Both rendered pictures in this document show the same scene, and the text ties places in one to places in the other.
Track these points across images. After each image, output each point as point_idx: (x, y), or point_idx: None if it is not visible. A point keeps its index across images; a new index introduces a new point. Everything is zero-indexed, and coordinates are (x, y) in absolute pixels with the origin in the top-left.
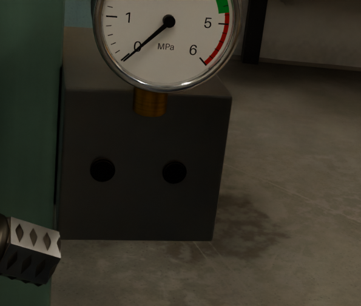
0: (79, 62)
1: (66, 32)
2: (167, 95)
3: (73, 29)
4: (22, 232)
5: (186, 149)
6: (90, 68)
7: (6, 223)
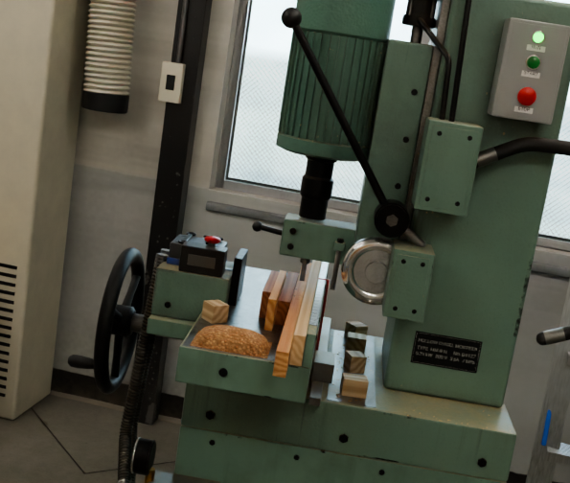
0: (176, 475)
1: (211, 480)
2: (147, 481)
3: (215, 482)
4: (121, 481)
5: None
6: (170, 475)
7: (123, 478)
